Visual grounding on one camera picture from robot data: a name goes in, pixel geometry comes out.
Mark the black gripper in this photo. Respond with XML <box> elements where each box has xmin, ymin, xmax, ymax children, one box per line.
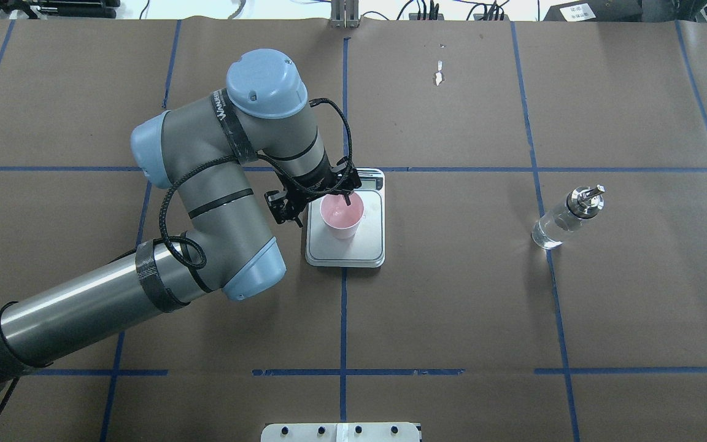
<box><xmin>265</xmin><ymin>157</ymin><xmax>361</xmax><ymax>228</ymax></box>

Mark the pink paper cup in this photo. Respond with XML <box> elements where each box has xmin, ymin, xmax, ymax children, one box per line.
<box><xmin>320</xmin><ymin>192</ymin><xmax>365</xmax><ymax>239</ymax></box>

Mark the glass sauce bottle steel cap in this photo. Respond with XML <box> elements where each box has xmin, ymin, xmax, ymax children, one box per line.
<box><xmin>532</xmin><ymin>184</ymin><xmax>606</xmax><ymax>250</ymax></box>

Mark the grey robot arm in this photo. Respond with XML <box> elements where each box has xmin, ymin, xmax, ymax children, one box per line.
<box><xmin>0</xmin><ymin>48</ymin><xmax>361</xmax><ymax>392</ymax></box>

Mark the digital kitchen scale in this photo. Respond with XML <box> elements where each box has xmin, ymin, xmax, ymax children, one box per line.
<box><xmin>305</xmin><ymin>168</ymin><xmax>385</xmax><ymax>268</ymax></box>

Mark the black power strip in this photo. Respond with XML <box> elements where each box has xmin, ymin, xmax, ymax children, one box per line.
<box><xmin>396</xmin><ymin>1</ymin><xmax>510</xmax><ymax>21</ymax></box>

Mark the black box with label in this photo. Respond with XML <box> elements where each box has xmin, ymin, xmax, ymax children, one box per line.
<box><xmin>542</xmin><ymin>1</ymin><xmax>643</xmax><ymax>22</ymax></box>

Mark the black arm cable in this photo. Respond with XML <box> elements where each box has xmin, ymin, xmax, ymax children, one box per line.
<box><xmin>160</xmin><ymin>97</ymin><xmax>354</xmax><ymax>271</ymax></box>

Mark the aluminium frame post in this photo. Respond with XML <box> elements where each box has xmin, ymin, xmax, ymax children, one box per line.
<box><xmin>329</xmin><ymin>0</ymin><xmax>361</xmax><ymax>29</ymax></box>

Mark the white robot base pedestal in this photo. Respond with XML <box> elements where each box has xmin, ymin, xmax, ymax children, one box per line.
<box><xmin>260</xmin><ymin>422</ymin><xmax>423</xmax><ymax>441</ymax></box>

